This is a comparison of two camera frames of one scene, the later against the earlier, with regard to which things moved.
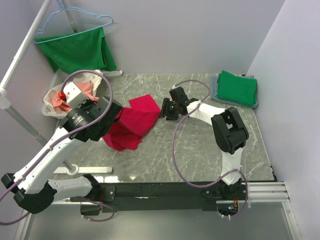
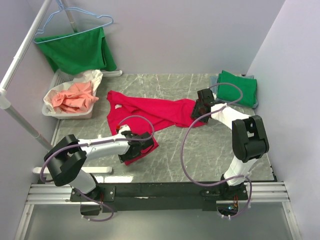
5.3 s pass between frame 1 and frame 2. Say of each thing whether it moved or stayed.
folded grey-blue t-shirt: stayed
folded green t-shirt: stayed
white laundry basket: stayed
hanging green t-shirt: stayed
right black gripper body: moved
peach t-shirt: stayed
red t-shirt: moved
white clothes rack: stayed
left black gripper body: moved
